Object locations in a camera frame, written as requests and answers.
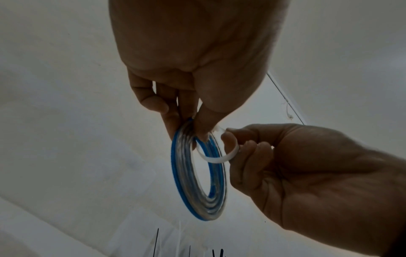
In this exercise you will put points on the white cable tie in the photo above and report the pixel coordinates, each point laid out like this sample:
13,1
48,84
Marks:
180,237
219,159

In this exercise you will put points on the person's right hand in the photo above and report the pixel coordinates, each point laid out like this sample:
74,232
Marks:
317,180

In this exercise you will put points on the person's left hand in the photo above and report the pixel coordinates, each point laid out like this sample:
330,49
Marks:
196,45

